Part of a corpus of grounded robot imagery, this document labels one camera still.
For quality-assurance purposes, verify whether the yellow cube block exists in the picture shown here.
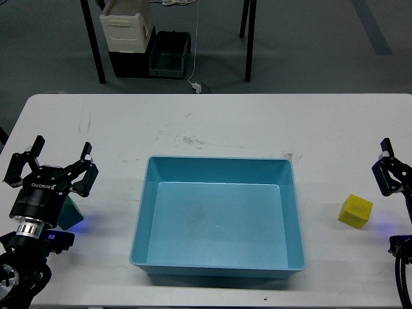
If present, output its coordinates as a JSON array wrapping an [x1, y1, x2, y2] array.
[[338, 194, 373, 229]]

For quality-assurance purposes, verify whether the white cable with charger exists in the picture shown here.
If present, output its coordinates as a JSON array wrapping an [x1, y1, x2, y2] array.
[[150, 0, 202, 94]]

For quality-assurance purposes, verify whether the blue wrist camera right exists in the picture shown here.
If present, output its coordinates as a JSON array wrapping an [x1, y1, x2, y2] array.
[[388, 235, 411, 258]]

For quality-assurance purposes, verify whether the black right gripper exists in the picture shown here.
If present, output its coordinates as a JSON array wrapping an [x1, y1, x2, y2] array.
[[371, 137, 412, 221]]

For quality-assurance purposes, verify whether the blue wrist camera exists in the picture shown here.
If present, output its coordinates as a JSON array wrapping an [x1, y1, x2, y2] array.
[[388, 235, 411, 258], [40, 229, 75, 254]]

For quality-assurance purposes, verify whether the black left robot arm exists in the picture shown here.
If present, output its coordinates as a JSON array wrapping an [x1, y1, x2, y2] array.
[[1, 135, 98, 308]]

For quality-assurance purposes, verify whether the cream plastic crate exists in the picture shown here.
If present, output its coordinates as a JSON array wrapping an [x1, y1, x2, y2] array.
[[100, 0, 154, 53]]

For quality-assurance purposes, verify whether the black table leg left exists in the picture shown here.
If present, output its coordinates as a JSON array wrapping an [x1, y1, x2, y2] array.
[[80, 0, 106, 84]]

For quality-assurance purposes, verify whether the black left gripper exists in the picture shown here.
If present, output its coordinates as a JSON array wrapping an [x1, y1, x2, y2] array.
[[3, 135, 98, 229]]

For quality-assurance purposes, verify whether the black table leg right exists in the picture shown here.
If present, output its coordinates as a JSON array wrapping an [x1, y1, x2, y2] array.
[[239, 0, 257, 82]]

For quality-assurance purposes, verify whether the black table leg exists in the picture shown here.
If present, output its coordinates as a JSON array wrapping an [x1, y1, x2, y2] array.
[[80, 0, 106, 84], [239, 0, 257, 82]]

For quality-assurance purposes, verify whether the blue plastic tray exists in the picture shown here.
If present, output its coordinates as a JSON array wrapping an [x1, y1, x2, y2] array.
[[129, 156, 306, 279]]

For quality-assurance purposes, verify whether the green cube block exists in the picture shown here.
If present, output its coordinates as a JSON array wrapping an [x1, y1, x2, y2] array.
[[57, 196, 84, 230]]

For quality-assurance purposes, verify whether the blue wrist camera left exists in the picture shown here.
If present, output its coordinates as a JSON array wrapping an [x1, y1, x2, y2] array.
[[40, 229, 75, 254]]

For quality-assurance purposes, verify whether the black box under crate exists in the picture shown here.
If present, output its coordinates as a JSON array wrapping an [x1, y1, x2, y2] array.
[[108, 28, 156, 79]]

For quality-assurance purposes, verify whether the dark grey storage bin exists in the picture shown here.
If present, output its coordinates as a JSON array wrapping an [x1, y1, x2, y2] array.
[[149, 31, 191, 79]]

